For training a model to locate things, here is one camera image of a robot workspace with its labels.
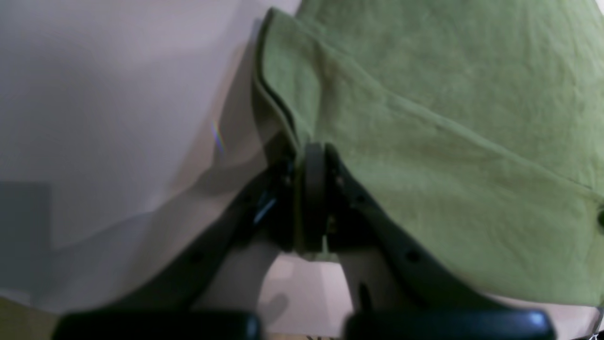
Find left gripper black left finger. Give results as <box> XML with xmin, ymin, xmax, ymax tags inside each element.
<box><xmin>52</xmin><ymin>158</ymin><xmax>295</xmax><ymax>340</ymax></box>

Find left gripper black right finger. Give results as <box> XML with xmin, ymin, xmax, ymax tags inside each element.
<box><xmin>302</xmin><ymin>144</ymin><xmax>556</xmax><ymax>340</ymax></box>

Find olive green t-shirt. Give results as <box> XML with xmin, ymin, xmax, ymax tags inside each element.
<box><xmin>255</xmin><ymin>0</ymin><xmax>604</xmax><ymax>306</ymax></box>

